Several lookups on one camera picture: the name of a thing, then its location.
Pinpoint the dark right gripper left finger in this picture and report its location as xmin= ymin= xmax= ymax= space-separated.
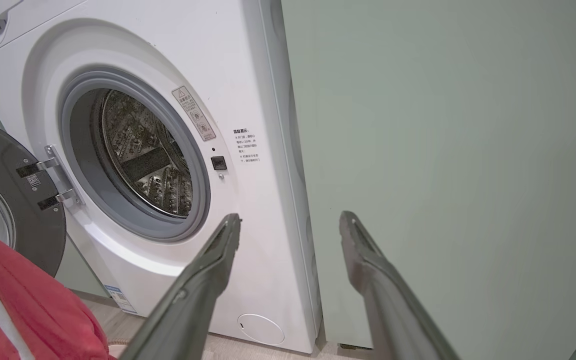
xmin=118 ymin=213 xmax=242 ymax=360

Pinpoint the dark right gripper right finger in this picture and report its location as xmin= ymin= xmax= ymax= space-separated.
xmin=339 ymin=210 xmax=461 ymax=360

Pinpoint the red garment with white trim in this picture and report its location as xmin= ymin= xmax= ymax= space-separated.
xmin=0 ymin=219 xmax=115 ymax=360

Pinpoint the dark round washing machine door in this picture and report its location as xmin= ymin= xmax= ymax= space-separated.
xmin=0 ymin=112 xmax=67 ymax=278

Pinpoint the white front-load washing machine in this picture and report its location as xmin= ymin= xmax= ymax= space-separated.
xmin=0 ymin=0 xmax=324 ymax=355

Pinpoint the blue energy label sticker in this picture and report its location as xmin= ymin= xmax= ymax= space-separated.
xmin=104 ymin=285 xmax=139 ymax=315

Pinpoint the grey warning sticker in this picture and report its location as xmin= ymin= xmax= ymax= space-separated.
xmin=171 ymin=86 xmax=217 ymax=142

